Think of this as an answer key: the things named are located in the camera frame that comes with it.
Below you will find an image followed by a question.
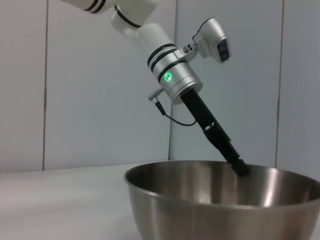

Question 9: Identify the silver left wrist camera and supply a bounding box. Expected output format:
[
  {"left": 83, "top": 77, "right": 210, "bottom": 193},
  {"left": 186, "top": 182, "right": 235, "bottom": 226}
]
[{"left": 191, "top": 17, "right": 231, "bottom": 64}]

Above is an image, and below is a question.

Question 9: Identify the stainless steel mixing bowl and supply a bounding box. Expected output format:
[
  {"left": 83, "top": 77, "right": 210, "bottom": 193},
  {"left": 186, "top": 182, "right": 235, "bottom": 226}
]
[{"left": 124, "top": 160, "right": 320, "bottom": 240}]

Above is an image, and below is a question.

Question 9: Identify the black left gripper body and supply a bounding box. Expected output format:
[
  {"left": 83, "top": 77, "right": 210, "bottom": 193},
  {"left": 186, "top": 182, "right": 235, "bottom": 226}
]
[{"left": 180, "top": 88, "right": 217, "bottom": 130}]

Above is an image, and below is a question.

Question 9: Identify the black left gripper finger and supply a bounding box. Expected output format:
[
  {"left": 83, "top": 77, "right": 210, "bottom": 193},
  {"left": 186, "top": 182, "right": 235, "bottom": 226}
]
[{"left": 203, "top": 122, "right": 250, "bottom": 177}]

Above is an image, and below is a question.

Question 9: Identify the left arm connector cable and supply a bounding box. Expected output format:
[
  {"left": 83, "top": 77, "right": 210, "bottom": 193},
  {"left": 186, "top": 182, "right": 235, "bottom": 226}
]
[{"left": 146, "top": 90, "right": 198, "bottom": 127}]

